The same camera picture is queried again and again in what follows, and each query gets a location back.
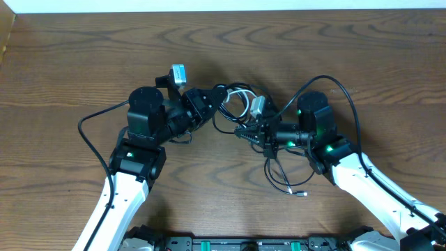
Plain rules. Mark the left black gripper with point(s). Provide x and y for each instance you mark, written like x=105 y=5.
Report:
x=192 y=100

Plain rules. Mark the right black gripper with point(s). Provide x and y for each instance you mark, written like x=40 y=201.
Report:
x=264 y=135

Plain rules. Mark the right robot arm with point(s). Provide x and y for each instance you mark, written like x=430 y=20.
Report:
x=413 y=224

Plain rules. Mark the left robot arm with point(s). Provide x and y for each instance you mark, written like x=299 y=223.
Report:
x=139 y=156

